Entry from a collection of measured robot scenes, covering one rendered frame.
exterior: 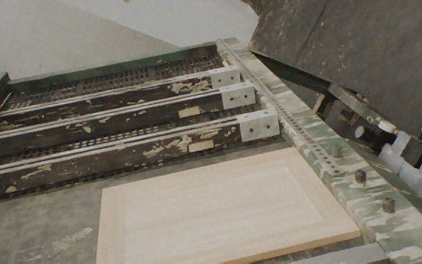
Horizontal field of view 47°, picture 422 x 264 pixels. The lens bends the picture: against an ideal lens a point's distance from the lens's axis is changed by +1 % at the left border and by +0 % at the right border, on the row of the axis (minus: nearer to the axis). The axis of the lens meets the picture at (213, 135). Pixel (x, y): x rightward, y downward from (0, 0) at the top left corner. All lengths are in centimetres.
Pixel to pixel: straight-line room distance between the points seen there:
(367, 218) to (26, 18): 592
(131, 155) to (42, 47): 527
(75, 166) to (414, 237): 98
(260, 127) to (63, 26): 523
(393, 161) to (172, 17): 394
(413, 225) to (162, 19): 422
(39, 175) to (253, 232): 74
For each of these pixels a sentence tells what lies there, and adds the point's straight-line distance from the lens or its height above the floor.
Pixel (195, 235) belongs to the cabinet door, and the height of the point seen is 118.
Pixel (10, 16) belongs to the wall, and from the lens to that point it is 668.
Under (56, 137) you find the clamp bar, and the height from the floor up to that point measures 153.
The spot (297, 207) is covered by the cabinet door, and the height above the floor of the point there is 97.
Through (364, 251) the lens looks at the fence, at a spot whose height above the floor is 93.
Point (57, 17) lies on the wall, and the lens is 657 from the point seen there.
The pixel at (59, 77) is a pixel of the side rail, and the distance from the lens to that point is 268.
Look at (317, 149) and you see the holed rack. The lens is 134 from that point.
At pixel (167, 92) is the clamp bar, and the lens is 205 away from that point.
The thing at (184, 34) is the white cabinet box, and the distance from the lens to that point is 509.
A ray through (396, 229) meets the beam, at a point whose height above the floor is 87.
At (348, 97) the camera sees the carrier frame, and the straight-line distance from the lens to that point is 271.
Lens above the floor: 153
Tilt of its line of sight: 17 degrees down
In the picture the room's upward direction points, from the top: 72 degrees counter-clockwise
